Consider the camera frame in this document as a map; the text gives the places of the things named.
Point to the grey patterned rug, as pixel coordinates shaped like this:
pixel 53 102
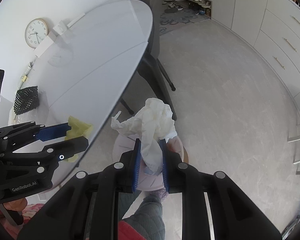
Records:
pixel 175 20

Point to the white card box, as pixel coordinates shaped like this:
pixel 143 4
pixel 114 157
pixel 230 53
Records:
pixel 44 45

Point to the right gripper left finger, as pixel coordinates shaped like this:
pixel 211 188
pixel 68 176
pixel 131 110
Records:
pixel 137 151

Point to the round white wall clock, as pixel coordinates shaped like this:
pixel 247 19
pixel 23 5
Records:
pixel 35 32

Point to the dark grey chair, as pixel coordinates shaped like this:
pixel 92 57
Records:
pixel 150 67

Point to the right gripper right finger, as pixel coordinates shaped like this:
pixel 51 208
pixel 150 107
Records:
pixel 162 144

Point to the green paper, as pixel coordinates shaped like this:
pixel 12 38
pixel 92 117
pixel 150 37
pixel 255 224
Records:
pixel 78 128

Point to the shoe shelf with shoes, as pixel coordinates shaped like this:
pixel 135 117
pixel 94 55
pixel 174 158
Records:
pixel 200 7

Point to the white drawer cabinet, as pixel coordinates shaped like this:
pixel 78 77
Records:
pixel 279 41

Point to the person's left hand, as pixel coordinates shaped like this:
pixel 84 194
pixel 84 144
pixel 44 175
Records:
pixel 16 205

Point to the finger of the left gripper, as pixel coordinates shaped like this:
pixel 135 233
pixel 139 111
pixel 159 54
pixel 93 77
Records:
pixel 63 150
pixel 52 132

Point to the white slotted trash bin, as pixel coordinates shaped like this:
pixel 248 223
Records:
pixel 149 177

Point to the white tissue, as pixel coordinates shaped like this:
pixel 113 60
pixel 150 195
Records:
pixel 154 122

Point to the black foam mesh sleeve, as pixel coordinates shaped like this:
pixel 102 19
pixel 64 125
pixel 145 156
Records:
pixel 26 99

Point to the person's grey quilted leg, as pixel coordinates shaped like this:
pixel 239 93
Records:
pixel 147 221

